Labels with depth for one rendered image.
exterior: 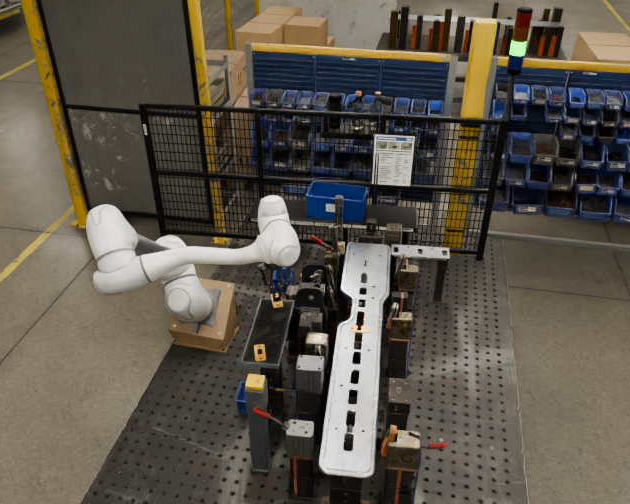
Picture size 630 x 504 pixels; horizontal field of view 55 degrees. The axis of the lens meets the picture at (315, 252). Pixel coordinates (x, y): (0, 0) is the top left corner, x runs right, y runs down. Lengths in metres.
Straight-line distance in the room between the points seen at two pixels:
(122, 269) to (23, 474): 1.74
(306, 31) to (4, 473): 5.09
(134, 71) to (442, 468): 3.34
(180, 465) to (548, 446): 2.01
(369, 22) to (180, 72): 4.93
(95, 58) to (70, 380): 2.22
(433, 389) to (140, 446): 1.26
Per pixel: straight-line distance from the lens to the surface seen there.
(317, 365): 2.27
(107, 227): 2.21
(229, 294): 2.88
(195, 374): 2.87
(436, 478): 2.50
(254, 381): 2.15
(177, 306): 2.67
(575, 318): 4.53
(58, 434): 3.76
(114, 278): 2.17
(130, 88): 4.69
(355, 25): 9.05
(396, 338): 2.65
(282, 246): 1.96
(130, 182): 5.06
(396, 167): 3.28
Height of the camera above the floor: 2.71
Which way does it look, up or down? 34 degrees down
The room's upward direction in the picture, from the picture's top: straight up
